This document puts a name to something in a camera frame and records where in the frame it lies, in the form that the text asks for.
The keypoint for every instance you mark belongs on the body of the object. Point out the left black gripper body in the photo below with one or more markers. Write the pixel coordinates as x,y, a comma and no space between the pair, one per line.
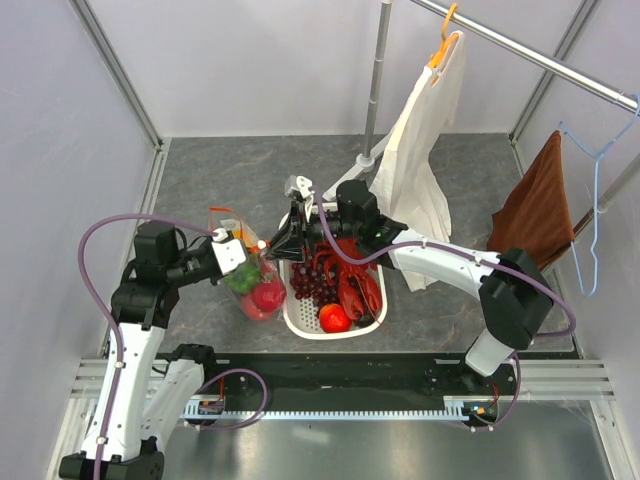
199,261

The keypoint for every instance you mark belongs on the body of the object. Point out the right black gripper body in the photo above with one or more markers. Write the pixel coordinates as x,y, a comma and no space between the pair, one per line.
317,228

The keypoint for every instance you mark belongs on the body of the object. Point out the green bell pepper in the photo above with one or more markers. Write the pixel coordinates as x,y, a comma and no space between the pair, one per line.
244,278

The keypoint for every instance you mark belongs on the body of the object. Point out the yellow green mango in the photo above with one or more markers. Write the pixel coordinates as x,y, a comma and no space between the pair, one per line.
247,236

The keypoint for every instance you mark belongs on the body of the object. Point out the clear zip top bag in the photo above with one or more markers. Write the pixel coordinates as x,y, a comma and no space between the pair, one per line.
223,217

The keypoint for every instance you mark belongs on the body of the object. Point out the red apple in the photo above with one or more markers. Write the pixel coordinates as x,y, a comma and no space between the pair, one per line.
265,300

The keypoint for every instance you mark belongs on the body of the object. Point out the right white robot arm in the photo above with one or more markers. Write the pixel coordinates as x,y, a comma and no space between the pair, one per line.
514,296

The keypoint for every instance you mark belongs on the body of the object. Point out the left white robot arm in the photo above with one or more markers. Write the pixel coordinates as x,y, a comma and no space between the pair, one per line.
130,429

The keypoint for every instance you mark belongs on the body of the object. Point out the dark grape bunch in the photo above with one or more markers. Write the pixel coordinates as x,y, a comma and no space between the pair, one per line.
310,283

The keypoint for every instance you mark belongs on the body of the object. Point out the red crayfish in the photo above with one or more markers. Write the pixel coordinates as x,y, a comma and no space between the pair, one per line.
359,293

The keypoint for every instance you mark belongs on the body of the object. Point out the metal clothes rack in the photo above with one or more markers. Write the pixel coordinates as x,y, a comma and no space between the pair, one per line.
554,66

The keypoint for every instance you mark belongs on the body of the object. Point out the white plastic basket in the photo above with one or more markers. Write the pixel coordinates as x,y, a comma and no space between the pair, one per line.
301,316

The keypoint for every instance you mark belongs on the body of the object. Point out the white hanging shirt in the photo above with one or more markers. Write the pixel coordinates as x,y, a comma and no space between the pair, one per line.
405,185

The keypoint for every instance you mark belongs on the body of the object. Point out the red tomato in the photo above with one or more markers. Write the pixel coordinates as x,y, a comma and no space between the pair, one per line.
333,319

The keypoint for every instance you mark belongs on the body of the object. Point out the brown hanging towel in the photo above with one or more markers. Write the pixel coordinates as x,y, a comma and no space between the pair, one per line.
535,217

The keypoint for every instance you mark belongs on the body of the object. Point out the orange clothes hanger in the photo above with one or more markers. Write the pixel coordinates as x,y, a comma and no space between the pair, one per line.
442,40

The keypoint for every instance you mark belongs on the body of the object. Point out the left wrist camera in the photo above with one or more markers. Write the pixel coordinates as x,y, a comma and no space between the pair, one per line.
229,251

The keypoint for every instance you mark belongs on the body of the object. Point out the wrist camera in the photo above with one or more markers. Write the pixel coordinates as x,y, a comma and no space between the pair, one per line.
299,188
229,251

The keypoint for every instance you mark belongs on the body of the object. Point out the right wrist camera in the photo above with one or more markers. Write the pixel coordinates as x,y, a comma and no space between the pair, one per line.
299,188

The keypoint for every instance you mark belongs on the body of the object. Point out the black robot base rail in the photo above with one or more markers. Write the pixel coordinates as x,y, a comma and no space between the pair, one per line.
341,383

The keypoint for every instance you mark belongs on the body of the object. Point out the white slotted cable duct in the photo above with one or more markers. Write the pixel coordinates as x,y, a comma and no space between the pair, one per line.
196,410

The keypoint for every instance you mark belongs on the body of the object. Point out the blue wire hanger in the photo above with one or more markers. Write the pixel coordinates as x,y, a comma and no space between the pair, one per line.
597,157

